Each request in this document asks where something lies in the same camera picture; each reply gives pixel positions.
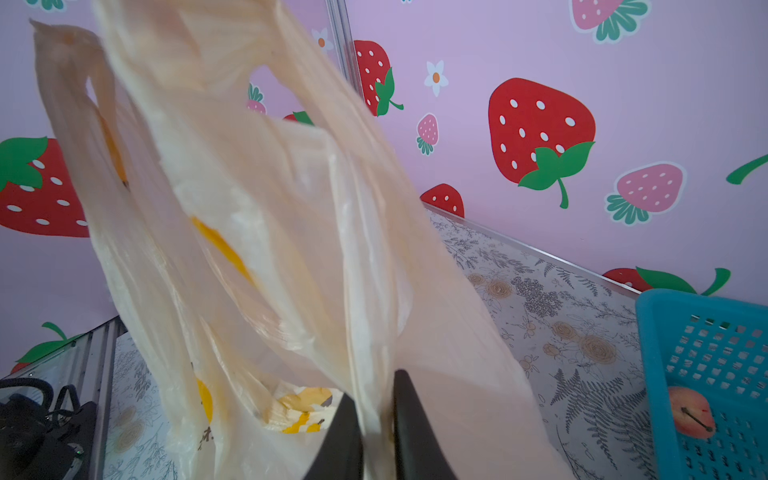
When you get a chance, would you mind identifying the small fake strawberry back left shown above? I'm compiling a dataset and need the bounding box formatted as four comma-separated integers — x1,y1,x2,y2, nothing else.
668,386,716,440

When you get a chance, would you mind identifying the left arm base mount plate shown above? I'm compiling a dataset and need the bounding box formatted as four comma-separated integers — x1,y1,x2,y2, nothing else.
1,378,98,480

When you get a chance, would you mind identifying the translucent orange plastic bag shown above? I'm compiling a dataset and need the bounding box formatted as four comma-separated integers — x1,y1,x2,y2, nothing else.
33,1,571,479

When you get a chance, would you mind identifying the teal plastic basket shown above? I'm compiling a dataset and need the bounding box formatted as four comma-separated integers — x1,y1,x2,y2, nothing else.
636,289,767,479

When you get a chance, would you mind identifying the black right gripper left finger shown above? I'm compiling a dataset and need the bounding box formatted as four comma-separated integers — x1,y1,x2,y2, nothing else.
304,395,364,480

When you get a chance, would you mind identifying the aluminium frame post left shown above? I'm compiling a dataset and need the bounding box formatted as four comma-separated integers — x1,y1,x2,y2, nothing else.
325,0,364,97

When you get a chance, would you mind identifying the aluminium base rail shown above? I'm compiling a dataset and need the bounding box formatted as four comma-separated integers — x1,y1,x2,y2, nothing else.
1,316,126,479

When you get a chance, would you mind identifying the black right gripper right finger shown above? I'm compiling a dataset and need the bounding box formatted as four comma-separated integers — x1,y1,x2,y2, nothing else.
393,369,457,480

